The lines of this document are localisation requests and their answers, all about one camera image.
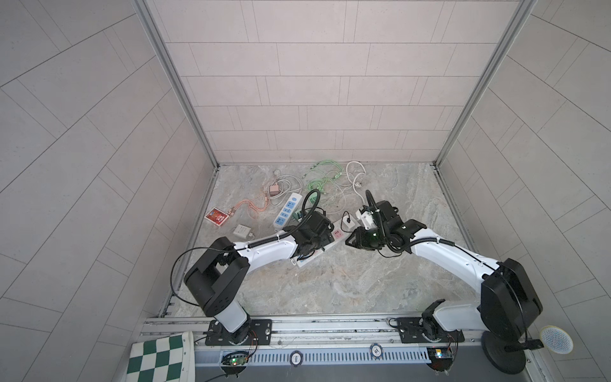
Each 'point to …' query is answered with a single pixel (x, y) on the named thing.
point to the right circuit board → (441, 357)
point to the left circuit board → (235, 363)
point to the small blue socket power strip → (287, 212)
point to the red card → (216, 216)
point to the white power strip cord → (352, 181)
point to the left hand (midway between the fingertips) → (330, 239)
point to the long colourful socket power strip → (340, 236)
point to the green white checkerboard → (167, 359)
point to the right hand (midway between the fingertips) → (348, 243)
